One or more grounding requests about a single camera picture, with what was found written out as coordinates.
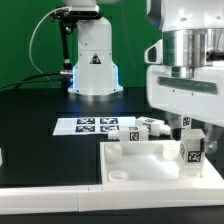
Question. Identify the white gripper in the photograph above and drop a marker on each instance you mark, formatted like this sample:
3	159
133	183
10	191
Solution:
201	98

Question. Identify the white square table top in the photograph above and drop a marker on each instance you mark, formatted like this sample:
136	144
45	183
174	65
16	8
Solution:
148	161

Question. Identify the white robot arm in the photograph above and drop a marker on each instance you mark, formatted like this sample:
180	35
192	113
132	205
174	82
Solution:
186	66

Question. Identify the sheet with marker tags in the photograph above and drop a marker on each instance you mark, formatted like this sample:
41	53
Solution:
90	125

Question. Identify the white L-shaped fixture frame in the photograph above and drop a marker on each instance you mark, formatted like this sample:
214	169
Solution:
109	196

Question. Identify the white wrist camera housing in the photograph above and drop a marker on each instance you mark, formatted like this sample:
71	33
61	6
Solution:
154	54

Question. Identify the black camera on stand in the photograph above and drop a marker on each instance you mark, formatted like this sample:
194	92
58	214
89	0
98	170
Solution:
68	22

